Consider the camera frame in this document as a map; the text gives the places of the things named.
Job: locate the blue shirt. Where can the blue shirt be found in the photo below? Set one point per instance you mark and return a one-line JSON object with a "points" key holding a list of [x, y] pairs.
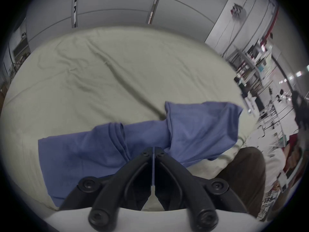
{"points": [[84, 153]]}

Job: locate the row of tables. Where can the row of tables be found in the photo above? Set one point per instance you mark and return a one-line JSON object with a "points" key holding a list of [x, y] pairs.
{"points": [[253, 69]]}

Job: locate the person's body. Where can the person's body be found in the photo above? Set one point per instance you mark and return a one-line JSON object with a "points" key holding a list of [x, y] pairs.
{"points": [[274, 168]]}

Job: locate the bed with pale green sheet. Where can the bed with pale green sheet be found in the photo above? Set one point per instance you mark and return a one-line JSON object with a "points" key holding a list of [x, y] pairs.
{"points": [[120, 69]]}

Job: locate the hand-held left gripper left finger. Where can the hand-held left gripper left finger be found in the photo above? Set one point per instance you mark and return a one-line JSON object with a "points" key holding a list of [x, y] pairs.
{"points": [[109, 197]]}

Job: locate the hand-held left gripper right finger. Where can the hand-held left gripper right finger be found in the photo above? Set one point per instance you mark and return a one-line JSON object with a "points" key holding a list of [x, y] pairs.
{"points": [[193, 194]]}

